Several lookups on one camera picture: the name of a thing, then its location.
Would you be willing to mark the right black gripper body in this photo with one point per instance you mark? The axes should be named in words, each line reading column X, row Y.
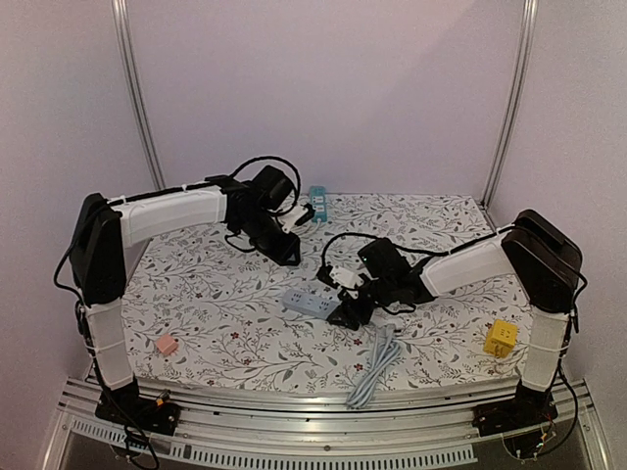
column 362, row 301

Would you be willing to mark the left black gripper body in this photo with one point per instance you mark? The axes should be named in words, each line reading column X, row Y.
column 261, row 230

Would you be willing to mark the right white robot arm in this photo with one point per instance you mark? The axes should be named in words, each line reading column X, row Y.
column 546, row 264

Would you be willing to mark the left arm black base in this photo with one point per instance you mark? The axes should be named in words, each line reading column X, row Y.
column 125, row 406

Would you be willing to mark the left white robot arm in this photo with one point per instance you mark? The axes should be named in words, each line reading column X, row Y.
column 106, row 228

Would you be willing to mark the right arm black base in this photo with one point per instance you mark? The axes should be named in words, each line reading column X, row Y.
column 530, row 415

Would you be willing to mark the pink plug adapter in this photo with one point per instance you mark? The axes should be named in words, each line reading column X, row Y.
column 166, row 345

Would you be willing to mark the floral table cloth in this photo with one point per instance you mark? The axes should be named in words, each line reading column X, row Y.
column 224, row 308

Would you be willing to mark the yellow cube socket adapter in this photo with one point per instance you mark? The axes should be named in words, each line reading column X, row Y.
column 500, row 339

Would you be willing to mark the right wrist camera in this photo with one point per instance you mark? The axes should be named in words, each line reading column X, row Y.
column 339, row 277

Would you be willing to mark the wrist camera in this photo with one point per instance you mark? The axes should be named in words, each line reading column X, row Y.
column 296, row 217
column 339, row 277

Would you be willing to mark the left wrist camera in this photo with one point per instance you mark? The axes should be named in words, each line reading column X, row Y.
column 296, row 217

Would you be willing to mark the aluminium front rail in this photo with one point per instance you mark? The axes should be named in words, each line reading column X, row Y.
column 413, row 429

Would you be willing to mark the left aluminium corner post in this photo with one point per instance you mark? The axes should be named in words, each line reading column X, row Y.
column 133, row 84

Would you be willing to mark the aluminium corner post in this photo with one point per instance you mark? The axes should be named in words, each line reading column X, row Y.
column 521, row 64
column 133, row 84

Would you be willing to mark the right aluminium corner post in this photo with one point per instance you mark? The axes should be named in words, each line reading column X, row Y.
column 521, row 64

